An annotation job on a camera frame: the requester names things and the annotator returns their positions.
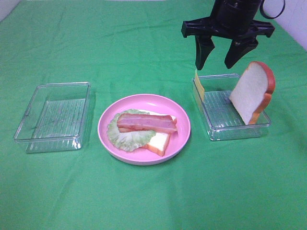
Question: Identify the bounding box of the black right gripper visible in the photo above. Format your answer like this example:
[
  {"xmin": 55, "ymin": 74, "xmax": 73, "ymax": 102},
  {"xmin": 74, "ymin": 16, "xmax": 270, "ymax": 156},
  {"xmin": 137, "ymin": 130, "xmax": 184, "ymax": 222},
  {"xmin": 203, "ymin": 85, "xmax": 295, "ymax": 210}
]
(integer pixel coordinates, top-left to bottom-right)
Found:
[{"xmin": 181, "ymin": 0, "xmax": 275, "ymax": 70}]

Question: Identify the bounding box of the bread slice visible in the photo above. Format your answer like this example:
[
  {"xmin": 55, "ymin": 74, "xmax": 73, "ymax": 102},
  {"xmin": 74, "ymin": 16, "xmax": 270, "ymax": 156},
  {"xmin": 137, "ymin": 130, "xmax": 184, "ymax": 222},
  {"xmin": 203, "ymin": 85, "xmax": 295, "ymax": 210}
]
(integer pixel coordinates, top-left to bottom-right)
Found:
[
  {"xmin": 229, "ymin": 61, "xmax": 275, "ymax": 125},
  {"xmin": 140, "ymin": 110, "xmax": 177, "ymax": 156}
]

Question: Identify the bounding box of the green lettuce leaf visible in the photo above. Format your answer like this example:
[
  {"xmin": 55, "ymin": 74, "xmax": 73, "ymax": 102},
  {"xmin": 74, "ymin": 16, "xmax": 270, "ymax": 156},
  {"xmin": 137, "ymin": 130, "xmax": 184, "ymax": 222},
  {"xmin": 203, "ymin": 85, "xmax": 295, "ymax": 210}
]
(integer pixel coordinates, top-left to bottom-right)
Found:
[{"xmin": 107, "ymin": 109, "xmax": 156, "ymax": 152}]

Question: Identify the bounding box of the yellow cheese slice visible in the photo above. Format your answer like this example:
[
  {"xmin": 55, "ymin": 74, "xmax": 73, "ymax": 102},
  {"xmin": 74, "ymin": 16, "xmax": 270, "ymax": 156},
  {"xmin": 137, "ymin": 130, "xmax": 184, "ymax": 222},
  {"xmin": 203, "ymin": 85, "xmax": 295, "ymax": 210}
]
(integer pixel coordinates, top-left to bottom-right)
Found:
[{"xmin": 194, "ymin": 69, "xmax": 205, "ymax": 102}]

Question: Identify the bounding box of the upright bread slice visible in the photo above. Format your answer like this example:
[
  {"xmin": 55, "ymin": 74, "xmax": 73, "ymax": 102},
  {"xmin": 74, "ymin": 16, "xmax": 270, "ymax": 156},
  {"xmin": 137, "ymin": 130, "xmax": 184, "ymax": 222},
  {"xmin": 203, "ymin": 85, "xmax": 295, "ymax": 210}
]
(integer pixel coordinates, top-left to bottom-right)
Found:
[{"xmin": 229, "ymin": 61, "xmax": 275, "ymax": 125}]

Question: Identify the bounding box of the clear right plastic tray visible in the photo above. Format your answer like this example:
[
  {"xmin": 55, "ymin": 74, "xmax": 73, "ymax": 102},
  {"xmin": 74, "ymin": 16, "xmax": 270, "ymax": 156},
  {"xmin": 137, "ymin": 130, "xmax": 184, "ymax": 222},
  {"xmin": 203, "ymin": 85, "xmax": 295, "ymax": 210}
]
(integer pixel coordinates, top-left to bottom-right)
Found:
[{"xmin": 193, "ymin": 74, "xmax": 271, "ymax": 141}]

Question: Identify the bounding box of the clear plastic tray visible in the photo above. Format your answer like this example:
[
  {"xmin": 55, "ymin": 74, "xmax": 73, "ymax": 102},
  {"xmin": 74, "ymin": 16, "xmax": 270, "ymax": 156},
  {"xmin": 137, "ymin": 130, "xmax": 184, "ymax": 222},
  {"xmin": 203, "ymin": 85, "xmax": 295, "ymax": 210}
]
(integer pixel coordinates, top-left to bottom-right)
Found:
[
  {"xmin": 13, "ymin": 82, "xmax": 91, "ymax": 153},
  {"xmin": 193, "ymin": 74, "xmax": 271, "ymax": 141}
]

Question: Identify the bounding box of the pink round plate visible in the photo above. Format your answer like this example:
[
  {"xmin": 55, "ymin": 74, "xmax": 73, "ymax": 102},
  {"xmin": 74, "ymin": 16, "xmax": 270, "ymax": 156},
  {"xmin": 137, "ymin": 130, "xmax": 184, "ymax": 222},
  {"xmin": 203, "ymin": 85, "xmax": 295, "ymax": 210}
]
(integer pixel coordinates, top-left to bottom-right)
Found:
[{"xmin": 97, "ymin": 94, "xmax": 191, "ymax": 165}]

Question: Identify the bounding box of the green tablecloth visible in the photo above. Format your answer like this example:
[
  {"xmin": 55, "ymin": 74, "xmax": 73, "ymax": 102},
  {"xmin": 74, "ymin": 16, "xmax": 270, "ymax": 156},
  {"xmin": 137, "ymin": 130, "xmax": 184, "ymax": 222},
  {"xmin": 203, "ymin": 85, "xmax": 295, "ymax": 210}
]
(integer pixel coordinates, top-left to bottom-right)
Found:
[{"xmin": 0, "ymin": 0, "xmax": 307, "ymax": 230}]

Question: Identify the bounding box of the clear left plastic tray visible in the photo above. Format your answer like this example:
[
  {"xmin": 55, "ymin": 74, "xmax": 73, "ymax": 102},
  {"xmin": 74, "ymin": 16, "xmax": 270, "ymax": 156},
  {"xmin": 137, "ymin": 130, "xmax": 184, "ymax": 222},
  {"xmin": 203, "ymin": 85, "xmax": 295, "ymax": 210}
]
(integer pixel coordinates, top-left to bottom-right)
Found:
[{"xmin": 13, "ymin": 82, "xmax": 91, "ymax": 153}]

